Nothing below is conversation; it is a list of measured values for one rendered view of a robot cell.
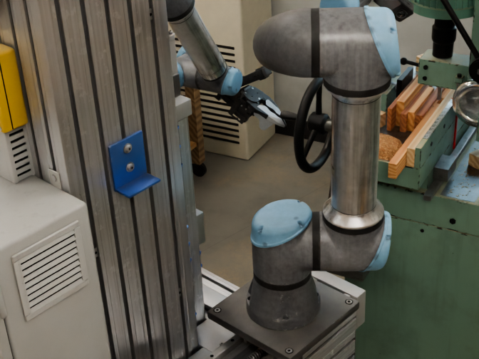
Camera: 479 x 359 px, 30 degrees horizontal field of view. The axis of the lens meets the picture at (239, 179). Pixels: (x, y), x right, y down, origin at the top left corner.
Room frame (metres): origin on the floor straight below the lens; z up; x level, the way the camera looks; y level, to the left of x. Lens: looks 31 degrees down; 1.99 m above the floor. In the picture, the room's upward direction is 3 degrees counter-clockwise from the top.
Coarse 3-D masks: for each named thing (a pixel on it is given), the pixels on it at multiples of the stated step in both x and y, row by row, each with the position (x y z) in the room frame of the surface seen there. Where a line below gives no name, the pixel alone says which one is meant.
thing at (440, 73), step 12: (420, 60) 2.06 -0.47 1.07; (432, 60) 2.04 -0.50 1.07; (444, 60) 2.04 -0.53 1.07; (456, 60) 2.03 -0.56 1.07; (468, 60) 2.03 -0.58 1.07; (420, 72) 2.05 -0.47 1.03; (432, 72) 2.04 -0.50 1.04; (444, 72) 2.02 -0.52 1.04; (456, 72) 2.01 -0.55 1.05; (432, 84) 2.04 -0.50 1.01; (444, 84) 2.02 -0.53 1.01
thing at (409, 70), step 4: (408, 68) 2.16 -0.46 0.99; (412, 68) 2.16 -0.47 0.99; (404, 72) 2.14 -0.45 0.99; (408, 72) 2.14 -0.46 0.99; (412, 72) 2.16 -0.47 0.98; (400, 76) 2.12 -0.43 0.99; (404, 76) 2.12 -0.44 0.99; (408, 76) 2.14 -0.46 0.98; (412, 76) 2.16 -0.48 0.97; (400, 80) 2.10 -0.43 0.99; (404, 80) 2.11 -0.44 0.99; (408, 80) 2.14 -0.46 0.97; (392, 84) 2.15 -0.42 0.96; (396, 84) 2.10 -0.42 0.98; (400, 84) 2.10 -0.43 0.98; (404, 84) 2.11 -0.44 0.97; (396, 88) 2.10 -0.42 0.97; (400, 88) 2.09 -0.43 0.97; (396, 92) 2.10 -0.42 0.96; (400, 92) 2.09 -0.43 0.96; (396, 96) 2.10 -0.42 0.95
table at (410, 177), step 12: (384, 132) 1.99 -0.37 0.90; (396, 132) 1.99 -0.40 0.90; (408, 132) 1.98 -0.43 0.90; (456, 132) 2.07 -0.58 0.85; (444, 144) 1.97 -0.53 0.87; (432, 156) 1.88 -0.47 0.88; (384, 168) 1.85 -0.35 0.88; (408, 168) 1.82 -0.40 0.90; (420, 168) 1.81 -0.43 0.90; (432, 168) 1.89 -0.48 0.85; (384, 180) 1.85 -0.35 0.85; (396, 180) 1.83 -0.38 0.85; (408, 180) 1.81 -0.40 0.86; (420, 180) 1.81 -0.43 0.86
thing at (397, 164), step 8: (432, 112) 2.01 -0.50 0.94; (424, 120) 1.97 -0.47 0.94; (416, 128) 1.93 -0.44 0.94; (408, 144) 1.85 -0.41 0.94; (400, 152) 1.82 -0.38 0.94; (392, 160) 1.78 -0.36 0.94; (400, 160) 1.78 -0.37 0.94; (392, 168) 1.77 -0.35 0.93; (400, 168) 1.79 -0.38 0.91; (392, 176) 1.77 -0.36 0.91
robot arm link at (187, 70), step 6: (186, 54) 2.28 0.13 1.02; (180, 60) 2.23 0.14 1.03; (186, 60) 2.23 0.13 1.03; (180, 66) 2.20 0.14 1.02; (186, 66) 2.21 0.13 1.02; (192, 66) 2.20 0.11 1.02; (180, 72) 2.19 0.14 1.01; (186, 72) 2.19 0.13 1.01; (192, 72) 2.18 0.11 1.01; (180, 78) 2.18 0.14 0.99; (186, 78) 2.19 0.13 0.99; (192, 78) 2.18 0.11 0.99; (180, 84) 2.18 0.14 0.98; (186, 84) 2.19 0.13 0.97; (192, 84) 2.18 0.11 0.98
